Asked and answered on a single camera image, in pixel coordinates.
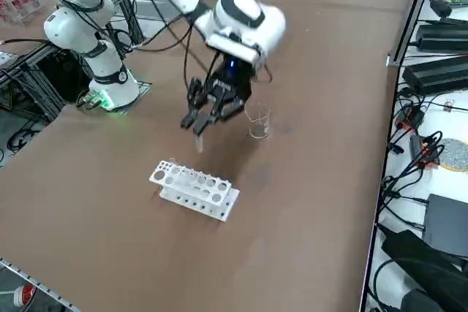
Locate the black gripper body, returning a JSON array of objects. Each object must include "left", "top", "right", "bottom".
[{"left": 203, "top": 54, "right": 255, "bottom": 108}]

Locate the clear glass beaker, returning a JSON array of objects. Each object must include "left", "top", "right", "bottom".
[{"left": 244, "top": 102, "right": 272, "bottom": 140}]

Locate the white test tube rack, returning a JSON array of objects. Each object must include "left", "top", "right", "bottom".
[{"left": 148, "top": 159, "right": 241, "bottom": 222}]

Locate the orange black connector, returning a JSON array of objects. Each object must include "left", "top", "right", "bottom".
[{"left": 396, "top": 105, "right": 426, "bottom": 131}]

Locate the black device with orange plug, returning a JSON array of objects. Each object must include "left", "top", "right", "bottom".
[{"left": 409, "top": 132, "right": 442, "bottom": 167}]

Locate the black power adapter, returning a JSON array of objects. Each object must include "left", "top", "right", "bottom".
[
  {"left": 401, "top": 54, "right": 468, "bottom": 96},
  {"left": 416, "top": 18, "right": 468, "bottom": 53}
]

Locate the small black adapter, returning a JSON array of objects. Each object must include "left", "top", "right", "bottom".
[{"left": 429, "top": 0, "right": 453, "bottom": 18}]

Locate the round silver disc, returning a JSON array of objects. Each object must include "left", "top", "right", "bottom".
[{"left": 437, "top": 138, "right": 468, "bottom": 173}]

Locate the white bottle with red label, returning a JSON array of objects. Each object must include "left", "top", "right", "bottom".
[{"left": 13, "top": 284, "right": 37, "bottom": 308}]

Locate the black fabric bag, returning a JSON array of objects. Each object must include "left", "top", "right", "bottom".
[{"left": 380, "top": 229, "right": 468, "bottom": 312}]

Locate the dark grey flat box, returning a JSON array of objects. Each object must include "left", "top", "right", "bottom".
[{"left": 423, "top": 193, "right": 468, "bottom": 259}]

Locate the black metal frame rack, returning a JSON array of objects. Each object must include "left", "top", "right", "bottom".
[{"left": 0, "top": 39, "right": 92, "bottom": 123}]

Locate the aluminium frame post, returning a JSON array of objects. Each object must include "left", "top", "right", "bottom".
[{"left": 386, "top": 0, "right": 439, "bottom": 68}]

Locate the aluminium table rail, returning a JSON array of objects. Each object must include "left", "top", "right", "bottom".
[{"left": 0, "top": 257, "right": 80, "bottom": 312}]

